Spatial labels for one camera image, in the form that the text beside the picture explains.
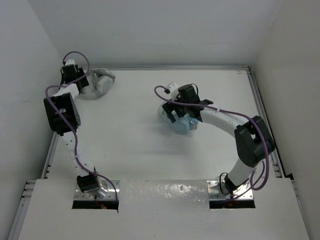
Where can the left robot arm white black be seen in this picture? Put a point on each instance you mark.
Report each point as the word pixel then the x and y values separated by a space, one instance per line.
pixel 64 119

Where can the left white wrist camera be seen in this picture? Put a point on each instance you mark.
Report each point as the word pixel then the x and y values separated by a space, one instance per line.
pixel 69 62

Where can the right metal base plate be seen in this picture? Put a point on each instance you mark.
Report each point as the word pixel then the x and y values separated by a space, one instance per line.
pixel 217 192

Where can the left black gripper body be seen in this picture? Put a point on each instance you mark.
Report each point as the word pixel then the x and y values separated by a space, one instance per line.
pixel 79 73

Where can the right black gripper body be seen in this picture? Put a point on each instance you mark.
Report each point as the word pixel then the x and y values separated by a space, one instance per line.
pixel 181 110

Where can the light blue headphones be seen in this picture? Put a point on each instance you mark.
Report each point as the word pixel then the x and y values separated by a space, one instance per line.
pixel 182 125

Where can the aluminium table frame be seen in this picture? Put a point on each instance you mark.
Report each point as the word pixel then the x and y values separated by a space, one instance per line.
pixel 163 177

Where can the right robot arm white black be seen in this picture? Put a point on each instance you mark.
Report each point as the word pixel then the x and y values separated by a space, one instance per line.
pixel 253 140

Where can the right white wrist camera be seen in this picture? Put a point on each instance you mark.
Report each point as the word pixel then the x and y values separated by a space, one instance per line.
pixel 172 90

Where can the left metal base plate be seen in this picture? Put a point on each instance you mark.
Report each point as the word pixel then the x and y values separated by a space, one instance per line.
pixel 105 193

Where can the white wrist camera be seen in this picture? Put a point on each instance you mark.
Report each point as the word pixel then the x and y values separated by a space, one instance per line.
pixel 69 62
pixel 172 90

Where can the metal base plate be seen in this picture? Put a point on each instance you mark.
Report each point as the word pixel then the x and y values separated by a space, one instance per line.
pixel 105 193
pixel 217 192

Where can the grey white headphones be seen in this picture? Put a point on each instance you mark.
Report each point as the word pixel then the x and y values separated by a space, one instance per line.
pixel 101 80

